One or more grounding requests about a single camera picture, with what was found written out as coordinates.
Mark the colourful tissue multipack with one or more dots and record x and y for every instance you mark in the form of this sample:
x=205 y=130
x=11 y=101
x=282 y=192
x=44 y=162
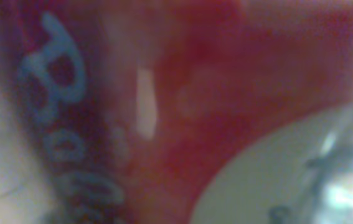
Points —
x=176 y=111

